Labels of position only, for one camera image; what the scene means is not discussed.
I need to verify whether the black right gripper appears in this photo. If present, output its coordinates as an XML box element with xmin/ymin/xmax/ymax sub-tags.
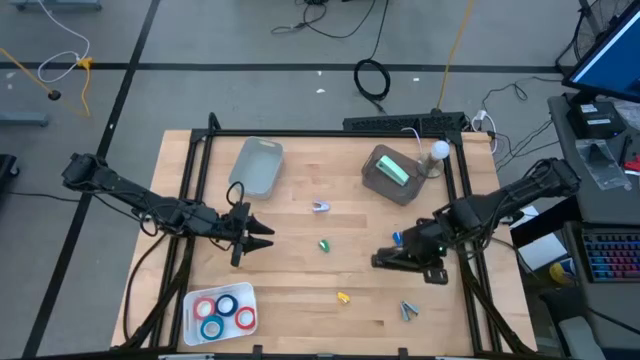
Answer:
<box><xmin>384</xmin><ymin>218</ymin><xmax>450</xmax><ymax>286</ymax></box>

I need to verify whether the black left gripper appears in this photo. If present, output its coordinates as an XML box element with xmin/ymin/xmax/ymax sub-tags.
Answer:
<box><xmin>225</xmin><ymin>200</ymin><xmax>276</xmax><ymax>269</ymax></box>

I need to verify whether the black stapler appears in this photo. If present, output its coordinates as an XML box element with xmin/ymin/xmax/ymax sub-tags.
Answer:
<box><xmin>370</xmin><ymin>248</ymin><xmax>416</xmax><ymax>271</ymax></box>

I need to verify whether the light blue staple remover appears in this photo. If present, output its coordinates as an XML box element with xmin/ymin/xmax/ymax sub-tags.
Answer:
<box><xmin>399</xmin><ymin>300</ymin><xmax>420</xmax><ymax>322</ymax></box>

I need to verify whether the dark blue tape roll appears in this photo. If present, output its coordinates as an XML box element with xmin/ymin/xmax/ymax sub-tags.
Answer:
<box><xmin>215</xmin><ymin>293</ymin><xmax>239</xmax><ymax>318</ymax></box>

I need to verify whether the red tape roll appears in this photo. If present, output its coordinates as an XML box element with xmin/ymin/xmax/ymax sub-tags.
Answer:
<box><xmin>234</xmin><ymin>306</ymin><xmax>258</xmax><ymax>331</ymax></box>

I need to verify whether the mint green stapler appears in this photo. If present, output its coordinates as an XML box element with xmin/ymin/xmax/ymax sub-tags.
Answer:
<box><xmin>374</xmin><ymin>154</ymin><xmax>411</xmax><ymax>188</ymax></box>

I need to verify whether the pink tape roll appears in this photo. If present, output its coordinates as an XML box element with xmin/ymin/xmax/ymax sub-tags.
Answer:
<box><xmin>192</xmin><ymin>296</ymin><xmax>217</xmax><ymax>321</ymax></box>

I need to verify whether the teal tape roll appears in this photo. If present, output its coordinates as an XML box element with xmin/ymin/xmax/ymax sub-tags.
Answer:
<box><xmin>199</xmin><ymin>314</ymin><xmax>226</xmax><ymax>341</ymax></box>

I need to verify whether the yellow tape roll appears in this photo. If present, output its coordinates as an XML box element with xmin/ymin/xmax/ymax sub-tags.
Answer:
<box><xmin>549</xmin><ymin>259</ymin><xmax>576</xmax><ymax>285</ymax></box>

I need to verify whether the light grey plastic bin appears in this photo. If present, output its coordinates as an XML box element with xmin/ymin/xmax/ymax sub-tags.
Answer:
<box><xmin>228</xmin><ymin>135</ymin><xmax>285</xmax><ymax>201</ymax></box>

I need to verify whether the dark translucent plastic bin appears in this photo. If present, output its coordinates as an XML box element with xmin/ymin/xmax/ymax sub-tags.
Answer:
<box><xmin>360</xmin><ymin>143</ymin><xmax>428</xmax><ymax>207</ymax></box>

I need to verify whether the brass lamp socket base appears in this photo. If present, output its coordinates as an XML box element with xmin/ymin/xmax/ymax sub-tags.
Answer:
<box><xmin>417</xmin><ymin>151</ymin><xmax>445</xmax><ymax>180</ymax></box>

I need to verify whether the white plastic bin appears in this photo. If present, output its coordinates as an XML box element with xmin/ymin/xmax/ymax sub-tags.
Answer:
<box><xmin>182</xmin><ymin>281</ymin><xmax>259</xmax><ymax>347</ymax></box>

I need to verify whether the white light bulb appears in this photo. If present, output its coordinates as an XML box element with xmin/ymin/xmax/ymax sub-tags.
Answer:
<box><xmin>429</xmin><ymin>139</ymin><xmax>451</xmax><ymax>162</ymax></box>

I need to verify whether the black perforated box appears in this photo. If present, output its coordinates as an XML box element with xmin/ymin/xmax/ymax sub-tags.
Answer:
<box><xmin>342</xmin><ymin>111</ymin><xmax>467</xmax><ymax>135</ymax></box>

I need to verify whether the white notepad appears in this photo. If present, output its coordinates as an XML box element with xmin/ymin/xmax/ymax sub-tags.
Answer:
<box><xmin>517</xmin><ymin>232</ymin><xmax>570</xmax><ymax>273</ymax></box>

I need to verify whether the white power adapter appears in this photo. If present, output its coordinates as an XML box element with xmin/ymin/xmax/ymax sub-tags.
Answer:
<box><xmin>469</xmin><ymin>109</ymin><xmax>499</xmax><ymax>156</ymax></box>

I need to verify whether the grey desk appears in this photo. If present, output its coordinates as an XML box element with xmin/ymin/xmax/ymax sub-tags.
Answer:
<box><xmin>547</xmin><ymin>92</ymin><xmax>640</xmax><ymax>360</ymax></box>

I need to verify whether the backlit keyboard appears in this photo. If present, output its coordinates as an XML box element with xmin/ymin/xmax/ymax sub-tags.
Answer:
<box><xmin>582</xmin><ymin>228</ymin><xmax>640</xmax><ymax>284</ymax></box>

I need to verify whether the clear plastic bag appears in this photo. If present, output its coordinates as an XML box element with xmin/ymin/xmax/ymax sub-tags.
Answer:
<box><xmin>574</xmin><ymin>138</ymin><xmax>634</xmax><ymax>192</ymax></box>

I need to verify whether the black mini computer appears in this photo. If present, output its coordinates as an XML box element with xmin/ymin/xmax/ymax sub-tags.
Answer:
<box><xmin>567</xmin><ymin>99</ymin><xmax>626</xmax><ymax>140</ymax></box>

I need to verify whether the black caster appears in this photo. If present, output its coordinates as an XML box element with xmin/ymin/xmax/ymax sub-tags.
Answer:
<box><xmin>0</xmin><ymin>153</ymin><xmax>21</xmax><ymax>189</ymax></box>

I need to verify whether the grey metal base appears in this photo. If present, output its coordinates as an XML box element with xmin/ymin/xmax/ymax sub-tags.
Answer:
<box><xmin>7</xmin><ymin>0</ymin><xmax>104</xmax><ymax>14</ymax></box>
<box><xmin>0</xmin><ymin>110</ymin><xmax>51</xmax><ymax>127</ymax></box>

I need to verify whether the computer monitor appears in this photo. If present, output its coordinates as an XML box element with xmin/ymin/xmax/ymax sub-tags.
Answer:
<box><xmin>562</xmin><ymin>0</ymin><xmax>640</xmax><ymax>104</ymax></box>

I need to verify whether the black floor fan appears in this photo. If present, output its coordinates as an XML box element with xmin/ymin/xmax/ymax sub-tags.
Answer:
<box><xmin>554</xmin><ymin>0</ymin><xmax>636</xmax><ymax>76</ymax></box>

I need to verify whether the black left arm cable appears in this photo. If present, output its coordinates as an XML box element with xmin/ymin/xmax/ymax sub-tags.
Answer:
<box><xmin>225</xmin><ymin>180</ymin><xmax>246</xmax><ymax>207</ymax></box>

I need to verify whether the black metal table frame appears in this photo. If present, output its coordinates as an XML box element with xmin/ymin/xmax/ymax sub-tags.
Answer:
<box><xmin>119</xmin><ymin>112</ymin><xmax>536</xmax><ymax>360</ymax></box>

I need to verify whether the white lamp cord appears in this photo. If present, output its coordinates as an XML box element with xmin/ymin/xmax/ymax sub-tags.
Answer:
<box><xmin>401</xmin><ymin>126</ymin><xmax>424</xmax><ymax>151</ymax></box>

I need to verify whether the black looped cable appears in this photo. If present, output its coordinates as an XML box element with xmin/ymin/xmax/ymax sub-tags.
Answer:
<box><xmin>122</xmin><ymin>230</ymin><xmax>171</xmax><ymax>346</ymax></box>

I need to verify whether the coiled black cable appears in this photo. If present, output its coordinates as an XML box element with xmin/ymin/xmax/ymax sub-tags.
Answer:
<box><xmin>353</xmin><ymin>0</ymin><xmax>392</xmax><ymax>114</ymax></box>

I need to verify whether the thin black floor cable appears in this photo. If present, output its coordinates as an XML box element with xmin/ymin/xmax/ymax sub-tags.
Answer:
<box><xmin>272</xmin><ymin>0</ymin><xmax>377</xmax><ymax>40</ymax></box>

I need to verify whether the black power cable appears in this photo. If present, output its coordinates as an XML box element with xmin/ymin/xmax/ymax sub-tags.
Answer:
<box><xmin>7</xmin><ymin>191</ymin><xmax>137</xmax><ymax>251</ymax></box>

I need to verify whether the long yellow hanging cable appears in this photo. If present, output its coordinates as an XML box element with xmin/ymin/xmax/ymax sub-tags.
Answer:
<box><xmin>435</xmin><ymin>0</ymin><xmax>476</xmax><ymax>112</ymax></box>

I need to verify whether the tangled black cable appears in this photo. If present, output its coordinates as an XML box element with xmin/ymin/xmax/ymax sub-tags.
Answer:
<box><xmin>480</xmin><ymin>74</ymin><xmax>566</xmax><ymax>174</ymax></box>

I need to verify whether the orange yellow cord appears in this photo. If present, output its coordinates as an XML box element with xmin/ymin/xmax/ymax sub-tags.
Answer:
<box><xmin>77</xmin><ymin>57</ymin><xmax>95</xmax><ymax>119</ymax></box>

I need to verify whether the yellow cable with black plug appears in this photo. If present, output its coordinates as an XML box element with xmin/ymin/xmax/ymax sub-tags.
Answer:
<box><xmin>0</xmin><ymin>47</ymin><xmax>62</xmax><ymax>101</ymax></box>

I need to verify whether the white floor cable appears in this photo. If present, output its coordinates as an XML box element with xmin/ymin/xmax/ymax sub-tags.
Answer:
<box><xmin>35</xmin><ymin>0</ymin><xmax>92</xmax><ymax>85</ymax></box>

